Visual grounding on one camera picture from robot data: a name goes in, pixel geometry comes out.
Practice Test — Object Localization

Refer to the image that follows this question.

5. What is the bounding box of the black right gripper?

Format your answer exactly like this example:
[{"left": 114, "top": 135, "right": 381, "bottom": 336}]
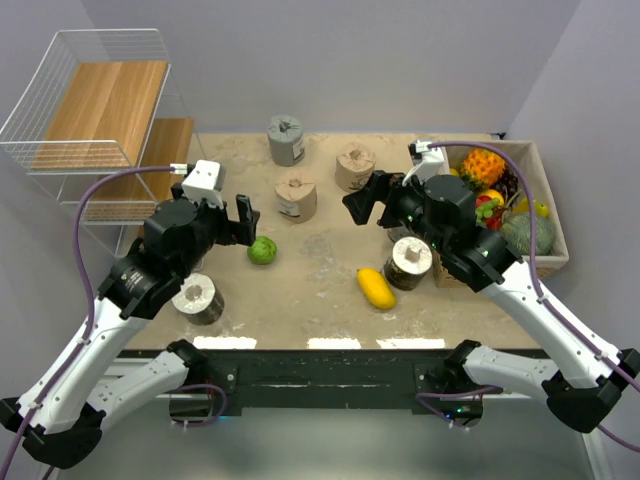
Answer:
[{"left": 342, "top": 169, "right": 450, "bottom": 253}]

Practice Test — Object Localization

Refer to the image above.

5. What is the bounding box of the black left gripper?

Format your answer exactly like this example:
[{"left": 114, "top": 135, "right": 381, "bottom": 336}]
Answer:
[{"left": 173, "top": 182, "right": 259, "bottom": 279}]

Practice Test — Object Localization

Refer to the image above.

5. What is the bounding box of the brown paper towel roll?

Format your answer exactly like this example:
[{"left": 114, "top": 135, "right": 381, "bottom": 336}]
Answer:
[
  {"left": 275, "top": 170, "right": 318, "bottom": 223},
  {"left": 334, "top": 142, "right": 377, "bottom": 193}
]

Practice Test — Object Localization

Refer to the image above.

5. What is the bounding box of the black paper towel roll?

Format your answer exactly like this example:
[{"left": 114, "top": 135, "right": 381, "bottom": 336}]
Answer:
[
  {"left": 171, "top": 273, "right": 225, "bottom": 326},
  {"left": 383, "top": 236, "right": 433, "bottom": 291}
]

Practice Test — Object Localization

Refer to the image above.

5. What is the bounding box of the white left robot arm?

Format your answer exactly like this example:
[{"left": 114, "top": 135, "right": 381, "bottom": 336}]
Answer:
[{"left": 1, "top": 194, "right": 260, "bottom": 470}]

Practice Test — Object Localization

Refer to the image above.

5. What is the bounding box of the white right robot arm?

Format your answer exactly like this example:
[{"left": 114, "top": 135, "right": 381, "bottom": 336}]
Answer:
[{"left": 342, "top": 171, "right": 639, "bottom": 433}]

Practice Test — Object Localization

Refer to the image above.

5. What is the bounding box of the green guava fruit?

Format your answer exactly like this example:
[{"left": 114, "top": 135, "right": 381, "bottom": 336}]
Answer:
[{"left": 247, "top": 236, "right": 277, "bottom": 265}]

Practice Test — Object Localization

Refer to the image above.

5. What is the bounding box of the grey paper towel roll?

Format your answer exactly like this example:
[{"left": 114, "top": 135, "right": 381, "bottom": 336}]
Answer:
[{"left": 267, "top": 115, "right": 305, "bottom": 167}]

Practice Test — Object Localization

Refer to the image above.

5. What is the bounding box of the yellow mango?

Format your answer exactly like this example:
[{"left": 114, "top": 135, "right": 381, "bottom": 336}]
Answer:
[{"left": 356, "top": 268, "right": 396, "bottom": 310}]

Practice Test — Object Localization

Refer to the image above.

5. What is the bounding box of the orange pineapple toy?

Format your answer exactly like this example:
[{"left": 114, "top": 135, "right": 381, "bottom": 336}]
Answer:
[{"left": 459, "top": 148, "right": 506, "bottom": 191}]

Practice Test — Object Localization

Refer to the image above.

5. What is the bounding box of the green grapes toy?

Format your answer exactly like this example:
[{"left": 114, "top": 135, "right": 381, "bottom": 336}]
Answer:
[{"left": 475, "top": 198, "right": 501, "bottom": 223}]

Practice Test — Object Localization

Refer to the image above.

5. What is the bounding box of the red strawberry toy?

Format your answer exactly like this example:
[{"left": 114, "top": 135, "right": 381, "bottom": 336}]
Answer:
[{"left": 475, "top": 195, "right": 503, "bottom": 230}]

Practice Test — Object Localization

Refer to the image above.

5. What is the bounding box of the dark purple grapes toy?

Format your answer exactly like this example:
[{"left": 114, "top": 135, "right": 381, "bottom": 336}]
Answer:
[{"left": 493, "top": 170, "right": 519, "bottom": 202}]

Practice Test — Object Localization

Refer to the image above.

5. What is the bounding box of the green melon toy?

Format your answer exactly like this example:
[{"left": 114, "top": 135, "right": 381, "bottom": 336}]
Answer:
[{"left": 500, "top": 213, "right": 556, "bottom": 255}]

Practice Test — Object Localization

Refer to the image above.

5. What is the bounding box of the wicker basket with liner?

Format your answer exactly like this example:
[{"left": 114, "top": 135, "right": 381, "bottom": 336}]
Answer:
[{"left": 409, "top": 139, "right": 570, "bottom": 289}]

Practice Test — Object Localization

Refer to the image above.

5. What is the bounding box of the yellow pepper toy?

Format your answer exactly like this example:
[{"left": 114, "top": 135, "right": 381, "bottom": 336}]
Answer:
[{"left": 512, "top": 198, "right": 549, "bottom": 218}]

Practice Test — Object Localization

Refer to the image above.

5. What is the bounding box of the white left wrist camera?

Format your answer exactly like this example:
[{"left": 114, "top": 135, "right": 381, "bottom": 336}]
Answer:
[{"left": 170, "top": 159, "right": 226, "bottom": 209}]

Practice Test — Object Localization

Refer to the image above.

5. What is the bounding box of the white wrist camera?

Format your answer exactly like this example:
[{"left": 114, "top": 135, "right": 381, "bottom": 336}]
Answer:
[
  {"left": 170, "top": 159, "right": 226, "bottom": 209},
  {"left": 402, "top": 140, "right": 446, "bottom": 186}
]

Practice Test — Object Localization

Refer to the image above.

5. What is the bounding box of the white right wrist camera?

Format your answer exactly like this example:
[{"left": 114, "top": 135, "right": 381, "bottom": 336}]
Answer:
[{"left": 402, "top": 140, "right": 446, "bottom": 186}]

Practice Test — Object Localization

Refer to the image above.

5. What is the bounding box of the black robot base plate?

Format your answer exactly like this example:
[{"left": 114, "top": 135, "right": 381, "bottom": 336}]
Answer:
[{"left": 114, "top": 347, "right": 551, "bottom": 426}]

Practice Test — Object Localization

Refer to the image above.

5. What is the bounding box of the white wire wooden shelf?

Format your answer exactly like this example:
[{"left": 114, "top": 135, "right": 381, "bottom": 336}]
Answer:
[{"left": 0, "top": 28, "right": 211, "bottom": 259}]

